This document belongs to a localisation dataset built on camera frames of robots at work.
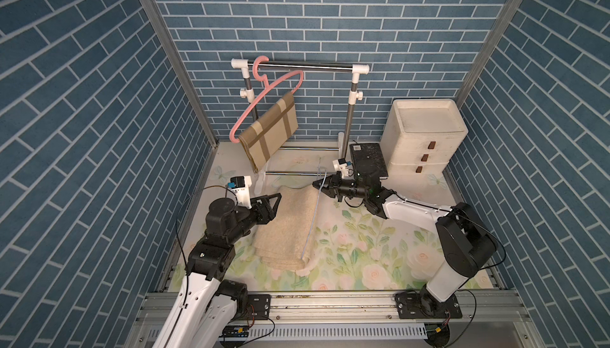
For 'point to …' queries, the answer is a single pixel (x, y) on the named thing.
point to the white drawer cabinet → (418, 137)
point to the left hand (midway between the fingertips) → (281, 197)
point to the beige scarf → (286, 240)
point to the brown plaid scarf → (261, 141)
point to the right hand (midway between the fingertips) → (315, 185)
